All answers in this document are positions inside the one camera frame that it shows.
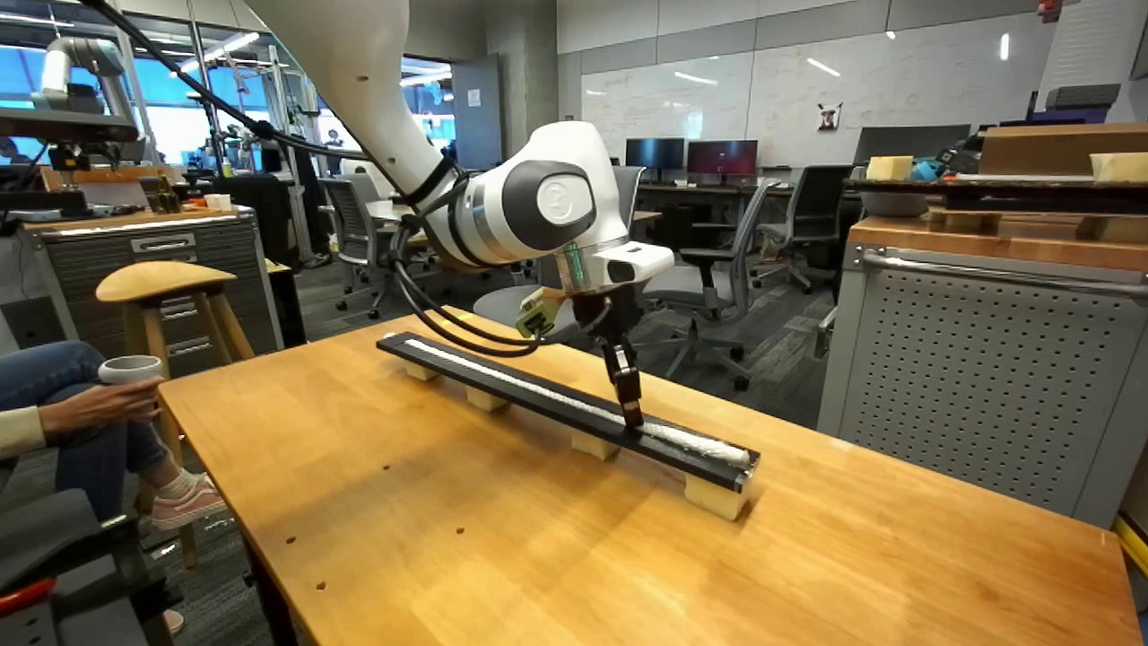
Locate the brown wooden box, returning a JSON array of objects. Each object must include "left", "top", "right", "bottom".
[{"left": 976, "top": 117, "right": 1148, "bottom": 183}]

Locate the bystander hand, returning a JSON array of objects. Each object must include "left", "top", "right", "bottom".
[{"left": 38, "top": 376, "right": 167, "bottom": 442}]

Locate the pale sneaker shoe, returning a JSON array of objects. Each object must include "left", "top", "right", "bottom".
[{"left": 139, "top": 474, "right": 233, "bottom": 542}]

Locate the grey metal tool cabinet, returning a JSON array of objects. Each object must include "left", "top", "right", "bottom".
[{"left": 816, "top": 217, "right": 1148, "bottom": 532}]

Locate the yellow edge strip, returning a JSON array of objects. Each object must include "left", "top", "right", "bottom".
[{"left": 1114, "top": 512, "right": 1148, "bottom": 580}]

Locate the pale foam block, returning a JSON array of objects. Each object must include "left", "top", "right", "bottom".
[
  {"left": 1092, "top": 152, "right": 1148, "bottom": 187},
  {"left": 866, "top": 152, "right": 921, "bottom": 187}
]

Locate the seated person in blue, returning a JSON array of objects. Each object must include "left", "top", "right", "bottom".
[{"left": 0, "top": 336, "right": 173, "bottom": 520}]

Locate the light sleeved forearm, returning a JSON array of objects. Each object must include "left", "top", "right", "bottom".
[{"left": 0, "top": 402, "right": 52, "bottom": 465}]

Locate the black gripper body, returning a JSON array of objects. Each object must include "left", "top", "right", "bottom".
[{"left": 569, "top": 284, "right": 648, "bottom": 351}]

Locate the black equipment pile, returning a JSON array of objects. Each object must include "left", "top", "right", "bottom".
[{"left": 1027, "top": 84, "right": 1127, "bottom": 129}]

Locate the blue tool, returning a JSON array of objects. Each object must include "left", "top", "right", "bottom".
[{"left": 908, "top": 145, "right": 963, "bottom": 187}]

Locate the dark office chair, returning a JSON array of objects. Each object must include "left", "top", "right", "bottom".
[{"left": 319, "top": 174, "right": 417, "bottom": 324}]

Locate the paper cup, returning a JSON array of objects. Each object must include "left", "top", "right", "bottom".
[{"left": 94, "top": 351, "right": 169, "bottom": 391}]

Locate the black office chair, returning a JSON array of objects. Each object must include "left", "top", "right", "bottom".
[{"left": 764, "top": 160, "right": 862, "bottom": 294}]

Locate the white cylindrical lamp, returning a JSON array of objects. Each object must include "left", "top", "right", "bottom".
[{"left": 38, "top": 35, "right": 76, "bottom": 109}]

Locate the grey drawer cabinet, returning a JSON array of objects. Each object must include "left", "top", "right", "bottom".
[{"left": 20, "top": 206, "right": 288, "bottom": 365}]

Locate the long black grooved rail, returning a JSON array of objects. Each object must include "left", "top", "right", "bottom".
[{"left": 374, "top": 331, "right": 764, "bottom": 497}]

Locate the dark computer monitor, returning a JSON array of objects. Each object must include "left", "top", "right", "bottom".
[
  {"left": 620, "top": 134, "right": 694, "bottom": 183},
  {"left": 685, "top": 135, "right": 764, "bottom": 187}
]

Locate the wooden stool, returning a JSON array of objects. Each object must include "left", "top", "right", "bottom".
[{"left": 94, "top": 260, "right": 262, "bottom": 389}]

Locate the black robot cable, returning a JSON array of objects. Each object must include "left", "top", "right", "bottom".
[{"left": 82, "top": 0, "right": 551, "bottom": 363}]

